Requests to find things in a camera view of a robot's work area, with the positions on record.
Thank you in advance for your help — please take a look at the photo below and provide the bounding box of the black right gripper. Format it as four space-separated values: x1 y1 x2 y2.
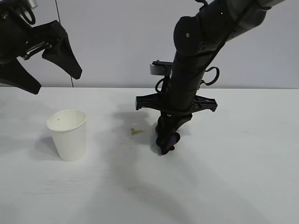
135 55 218 143

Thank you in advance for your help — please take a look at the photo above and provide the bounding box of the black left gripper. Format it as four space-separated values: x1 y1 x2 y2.
0 11 83 95

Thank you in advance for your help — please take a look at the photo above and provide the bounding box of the black purple cloth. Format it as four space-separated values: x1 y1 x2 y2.
156 131 181 156

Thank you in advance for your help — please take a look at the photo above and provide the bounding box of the white paper cup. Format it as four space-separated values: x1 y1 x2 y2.
46 109 87 162

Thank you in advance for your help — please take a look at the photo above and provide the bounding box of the brown liquid spill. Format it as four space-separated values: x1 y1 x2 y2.
119 127 147 145

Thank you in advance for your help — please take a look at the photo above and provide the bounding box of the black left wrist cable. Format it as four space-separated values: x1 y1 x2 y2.
20 4 36 25

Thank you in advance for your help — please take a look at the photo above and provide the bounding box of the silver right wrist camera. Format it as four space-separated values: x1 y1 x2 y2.
149 61 175 77

